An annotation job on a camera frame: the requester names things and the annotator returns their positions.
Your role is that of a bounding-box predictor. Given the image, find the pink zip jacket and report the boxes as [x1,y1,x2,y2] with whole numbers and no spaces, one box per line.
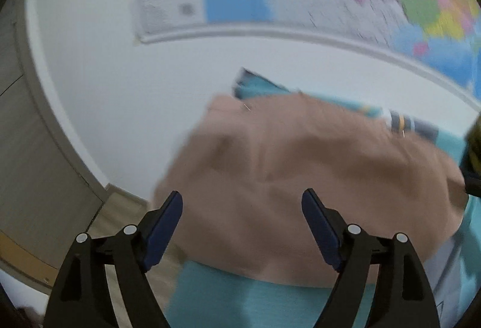
[152,92,469,287]

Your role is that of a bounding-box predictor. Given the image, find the grey wooden door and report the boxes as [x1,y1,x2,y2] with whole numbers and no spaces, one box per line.
[1,0,102,292]

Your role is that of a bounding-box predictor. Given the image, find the teal patterned bed sheet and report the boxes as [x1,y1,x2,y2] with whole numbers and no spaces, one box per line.
[164,65,481,328]

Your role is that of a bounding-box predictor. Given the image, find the black garment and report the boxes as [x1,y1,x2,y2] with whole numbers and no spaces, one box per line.
[461,168,481,198]

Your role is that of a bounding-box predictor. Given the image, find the mustard yellow garment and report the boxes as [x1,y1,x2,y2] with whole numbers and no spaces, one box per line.
[461,119,481,174]

